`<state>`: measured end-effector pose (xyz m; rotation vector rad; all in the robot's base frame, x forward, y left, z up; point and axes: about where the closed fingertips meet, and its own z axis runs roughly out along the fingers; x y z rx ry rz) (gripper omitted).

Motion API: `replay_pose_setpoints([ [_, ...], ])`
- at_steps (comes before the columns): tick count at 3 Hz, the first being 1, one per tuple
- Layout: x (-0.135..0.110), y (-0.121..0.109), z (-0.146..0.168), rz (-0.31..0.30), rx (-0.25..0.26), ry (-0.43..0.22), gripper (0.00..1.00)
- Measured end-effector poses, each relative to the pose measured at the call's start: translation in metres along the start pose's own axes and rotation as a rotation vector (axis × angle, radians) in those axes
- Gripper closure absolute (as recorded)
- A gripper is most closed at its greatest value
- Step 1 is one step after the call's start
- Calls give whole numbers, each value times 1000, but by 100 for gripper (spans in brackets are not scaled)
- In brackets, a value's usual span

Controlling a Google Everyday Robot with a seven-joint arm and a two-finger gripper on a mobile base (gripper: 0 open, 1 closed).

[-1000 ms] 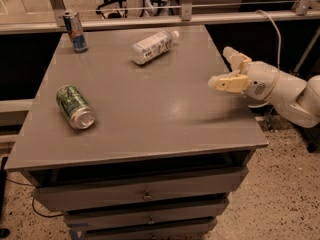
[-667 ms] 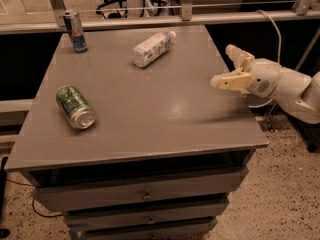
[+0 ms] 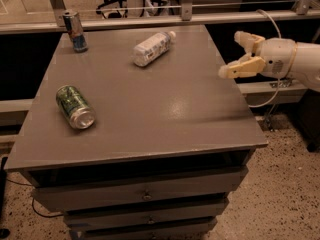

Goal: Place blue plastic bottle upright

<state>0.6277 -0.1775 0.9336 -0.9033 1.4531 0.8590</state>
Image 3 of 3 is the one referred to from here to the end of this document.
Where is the blue silver energy drink can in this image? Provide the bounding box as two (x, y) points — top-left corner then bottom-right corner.
(63, 10), (88, 53)

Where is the grey drawer cabinet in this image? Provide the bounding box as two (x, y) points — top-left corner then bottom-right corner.
(4, 25), (269, 240)

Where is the clear plastic water bottle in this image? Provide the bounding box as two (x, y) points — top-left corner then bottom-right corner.
(133, 31), (176, 67)

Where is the green soda can lying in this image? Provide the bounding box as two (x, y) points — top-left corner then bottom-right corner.
(56, 85), (96, 130)

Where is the bottom grey drawer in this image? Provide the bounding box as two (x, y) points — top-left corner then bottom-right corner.
(69, 217), (216, 240)

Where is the black floor cable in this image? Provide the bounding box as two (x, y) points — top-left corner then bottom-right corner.
(5, 177), (64, 219)

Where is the black office chair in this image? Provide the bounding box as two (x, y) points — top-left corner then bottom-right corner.
(96, 0), (128, 19)

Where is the white cable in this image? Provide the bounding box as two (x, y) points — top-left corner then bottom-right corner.
(248, 9), (283, 109)

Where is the middle grey drawer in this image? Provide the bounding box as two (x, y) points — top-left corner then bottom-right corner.
(64, 195), (228, 231)

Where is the grey drawer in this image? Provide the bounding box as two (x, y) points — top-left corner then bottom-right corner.
(64, 195), (228, 231)
(32, 166), (248, 212)
(69, 217), (216, 240)

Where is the metal railing frame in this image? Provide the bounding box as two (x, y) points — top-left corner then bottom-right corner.
(0, 0), (320, 34)

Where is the top grey drawer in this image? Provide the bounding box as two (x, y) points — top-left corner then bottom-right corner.
(32, 166), (248, 212)

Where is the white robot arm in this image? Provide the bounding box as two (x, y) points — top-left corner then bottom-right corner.
(218, 31), (320, 92)

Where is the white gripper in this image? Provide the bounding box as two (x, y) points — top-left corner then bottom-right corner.
(218, 31), (296, 79)

